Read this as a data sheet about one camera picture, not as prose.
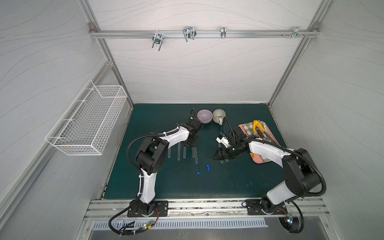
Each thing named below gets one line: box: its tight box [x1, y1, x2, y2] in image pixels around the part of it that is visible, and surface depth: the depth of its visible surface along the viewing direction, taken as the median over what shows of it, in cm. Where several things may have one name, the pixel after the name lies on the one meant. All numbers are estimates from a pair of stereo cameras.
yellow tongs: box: [253, 120, 266, 133], surface depth 106 cm
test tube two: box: [177, 142, 181, 161], surface depth 95 cm
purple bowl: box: [197, 109, 213, 124], surface depth 110 cm
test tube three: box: [183, 146, 187, 159], surface depth 95 cm
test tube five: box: [194, 146, 198, 164], surface depth 93 cm
